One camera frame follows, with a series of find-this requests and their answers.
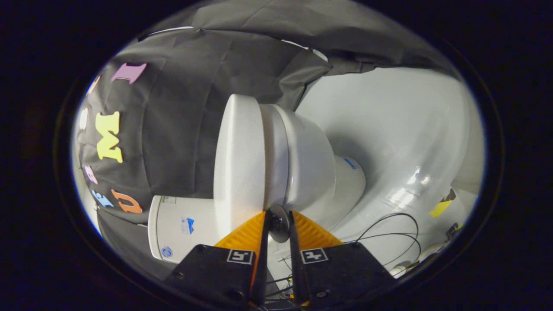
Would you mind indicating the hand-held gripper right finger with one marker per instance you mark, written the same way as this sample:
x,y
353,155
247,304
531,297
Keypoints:
x,y
296,259

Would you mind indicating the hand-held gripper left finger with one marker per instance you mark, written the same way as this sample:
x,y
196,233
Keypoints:
x,y
263,259

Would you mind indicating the dark round lid pull tab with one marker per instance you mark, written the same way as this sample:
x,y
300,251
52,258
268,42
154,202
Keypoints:
x,y
279,224

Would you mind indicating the white toilet lid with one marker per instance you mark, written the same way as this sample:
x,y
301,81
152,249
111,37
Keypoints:
x,y
237,164

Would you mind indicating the white ceramic toilet body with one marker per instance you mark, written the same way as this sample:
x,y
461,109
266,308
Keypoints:
x,y
311,164

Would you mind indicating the white toilet seat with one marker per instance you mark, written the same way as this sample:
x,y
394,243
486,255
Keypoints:
x,y
276,160

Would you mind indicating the black backdrop cloth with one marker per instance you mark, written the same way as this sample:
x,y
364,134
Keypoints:
x,y
181,129

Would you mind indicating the yellow black floor sticker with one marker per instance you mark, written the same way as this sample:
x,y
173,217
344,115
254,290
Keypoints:
x,y
441,206

